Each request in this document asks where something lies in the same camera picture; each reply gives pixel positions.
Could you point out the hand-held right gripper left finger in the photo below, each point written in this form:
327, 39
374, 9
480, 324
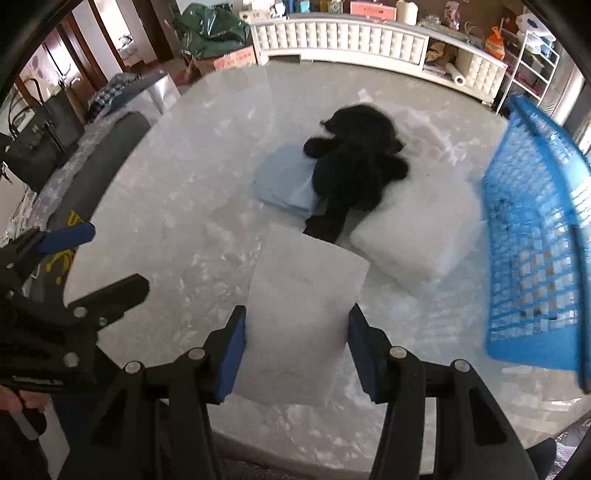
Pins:
232, 364

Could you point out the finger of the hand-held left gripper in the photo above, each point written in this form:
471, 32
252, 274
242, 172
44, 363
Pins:
69, 235
115, 293

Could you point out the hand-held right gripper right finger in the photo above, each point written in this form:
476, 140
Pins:
362, 357

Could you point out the white towel front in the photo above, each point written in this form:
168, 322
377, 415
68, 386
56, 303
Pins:
300, 300

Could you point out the white towel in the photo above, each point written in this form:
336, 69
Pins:
415, 230
300, 300

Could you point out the light blue cloth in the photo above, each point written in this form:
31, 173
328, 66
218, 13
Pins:
281, 180

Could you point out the blue plastic basket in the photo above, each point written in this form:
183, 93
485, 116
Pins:
531, 230

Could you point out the white clothes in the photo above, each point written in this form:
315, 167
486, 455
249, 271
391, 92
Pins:
415, 124

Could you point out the person's left hand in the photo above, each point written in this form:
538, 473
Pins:
23, 400

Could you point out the grey patterned cover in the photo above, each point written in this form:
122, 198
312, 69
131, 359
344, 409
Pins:
74, 161

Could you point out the grey chair with yellow print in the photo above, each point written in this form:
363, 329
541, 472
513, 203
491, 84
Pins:
106, 152

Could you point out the black handbag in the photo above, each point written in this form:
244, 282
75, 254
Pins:
41, 138

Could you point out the pile of dark clothes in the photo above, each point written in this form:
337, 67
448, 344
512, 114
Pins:
113, 94

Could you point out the white paper bag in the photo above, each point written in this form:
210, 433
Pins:
157, 94

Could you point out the cardboard box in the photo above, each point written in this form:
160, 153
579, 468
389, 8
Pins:
231, 59

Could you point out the green plastic bag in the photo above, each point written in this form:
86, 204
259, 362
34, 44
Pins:
212, 32

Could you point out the white paper roll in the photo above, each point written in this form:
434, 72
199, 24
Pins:
457, 77

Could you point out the white tufted TV cabinet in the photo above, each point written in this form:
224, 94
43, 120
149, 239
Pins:
346, 39

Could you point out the orange bag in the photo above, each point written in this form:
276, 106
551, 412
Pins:
496, 44

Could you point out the wicker basket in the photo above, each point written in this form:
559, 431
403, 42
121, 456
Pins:
474, 34

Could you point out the pink box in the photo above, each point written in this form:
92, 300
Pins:
371, 9

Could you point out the white plastic jug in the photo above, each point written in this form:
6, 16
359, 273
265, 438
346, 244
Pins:
407, 11

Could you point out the brown snack bag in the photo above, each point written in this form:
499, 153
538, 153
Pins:
453, 14

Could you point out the white bags on rack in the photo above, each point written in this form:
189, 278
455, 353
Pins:
533, 27

